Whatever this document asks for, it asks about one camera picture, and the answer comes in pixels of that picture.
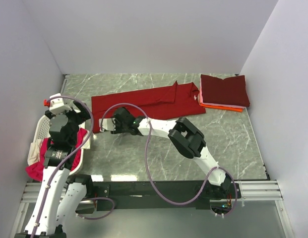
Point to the black base beam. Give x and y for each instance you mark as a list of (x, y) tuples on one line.
[(144, 195)]

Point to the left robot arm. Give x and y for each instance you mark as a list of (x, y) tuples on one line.
[(50, 210)]

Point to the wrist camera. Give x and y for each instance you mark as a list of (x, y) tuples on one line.
[(107, 124), (56, 105)]

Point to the pink t-shirt in basket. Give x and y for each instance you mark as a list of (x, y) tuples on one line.
[(35, 171)]

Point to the folded maroon t-shirt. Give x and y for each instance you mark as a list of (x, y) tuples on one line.
[(229, 91)]

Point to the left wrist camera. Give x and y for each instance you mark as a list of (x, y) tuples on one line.
[(56, 105)]

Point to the beige t-shirt in basket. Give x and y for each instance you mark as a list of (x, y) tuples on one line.
[(34, 151)]

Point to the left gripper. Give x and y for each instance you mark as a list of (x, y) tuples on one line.
[(81, 107)]

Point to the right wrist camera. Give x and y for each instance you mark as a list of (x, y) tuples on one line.
[(107, 124)]

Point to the white laundry basket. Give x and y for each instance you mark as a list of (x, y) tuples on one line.
[(42, 131)]

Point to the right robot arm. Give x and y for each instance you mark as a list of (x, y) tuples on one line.
[(187, 139)]

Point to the aluminium rail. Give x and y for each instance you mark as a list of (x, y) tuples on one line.
[(261, 190)]

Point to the red t-shirt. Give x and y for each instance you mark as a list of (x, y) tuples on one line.
[(169, 102)]

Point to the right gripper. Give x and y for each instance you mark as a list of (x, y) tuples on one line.
[(117, 131)]

